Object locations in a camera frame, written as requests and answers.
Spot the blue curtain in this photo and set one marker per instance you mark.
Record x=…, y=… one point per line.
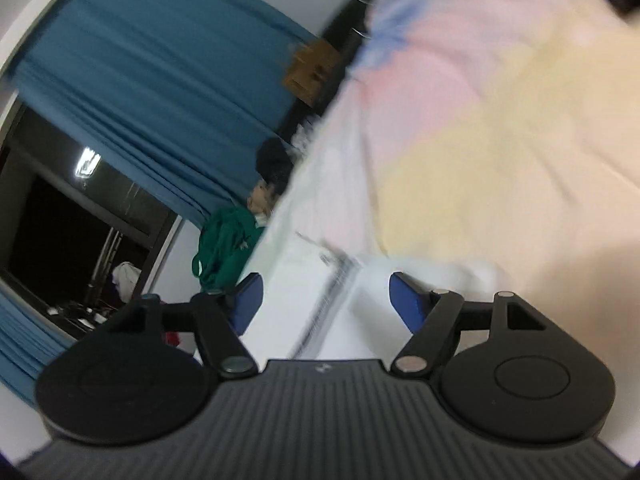
x=28, y=343
x=177, y=95

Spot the red cloth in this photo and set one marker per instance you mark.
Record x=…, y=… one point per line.
x=172, y=339

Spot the right blue curtain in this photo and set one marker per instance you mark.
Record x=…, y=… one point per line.
x=177, y=95

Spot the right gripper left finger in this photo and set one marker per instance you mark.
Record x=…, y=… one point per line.
x=220, y=320

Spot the pastel multicolour bed blanket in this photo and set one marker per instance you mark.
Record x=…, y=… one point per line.
x=505, y=131

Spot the brown cardboard box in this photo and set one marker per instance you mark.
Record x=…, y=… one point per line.
x=311, y=66

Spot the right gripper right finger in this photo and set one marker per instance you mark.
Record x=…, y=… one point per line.
x=432, y=318

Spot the black garment pile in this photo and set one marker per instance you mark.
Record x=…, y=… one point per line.
x=274, y=165

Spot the dark window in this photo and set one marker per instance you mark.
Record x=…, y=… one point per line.
x=78, y=238

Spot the green garment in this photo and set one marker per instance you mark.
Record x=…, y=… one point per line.
x=227, y=241

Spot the white sweatpants with black stripe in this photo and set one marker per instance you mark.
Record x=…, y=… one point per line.
x=322, y=304

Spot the left blue curtain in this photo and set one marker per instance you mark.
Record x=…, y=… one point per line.
x=28, y=343

